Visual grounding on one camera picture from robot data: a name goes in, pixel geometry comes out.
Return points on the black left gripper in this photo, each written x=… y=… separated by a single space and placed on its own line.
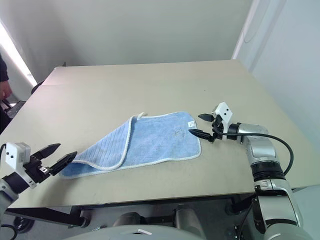
x=35 y=171

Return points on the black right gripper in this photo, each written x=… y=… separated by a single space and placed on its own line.
x=218 y=130

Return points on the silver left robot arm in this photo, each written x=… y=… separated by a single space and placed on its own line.
x=10 y=186

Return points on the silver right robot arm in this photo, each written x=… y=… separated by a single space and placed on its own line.
x=262 y=155

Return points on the blue towel with white edging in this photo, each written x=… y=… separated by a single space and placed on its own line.
x=155 y=142

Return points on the person in dark clothing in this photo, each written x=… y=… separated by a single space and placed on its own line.
x=3 y=75

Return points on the light grey robot torso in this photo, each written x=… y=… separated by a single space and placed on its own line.
x=130 y=232

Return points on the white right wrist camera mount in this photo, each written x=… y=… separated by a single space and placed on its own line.
x=225 y=111

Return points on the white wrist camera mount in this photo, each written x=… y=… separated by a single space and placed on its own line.
x=225 y=111
x=13 y=155

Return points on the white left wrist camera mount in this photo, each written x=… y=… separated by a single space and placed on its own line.
x=13 y=155

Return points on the black table frame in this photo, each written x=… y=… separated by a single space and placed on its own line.
x=50 y=216

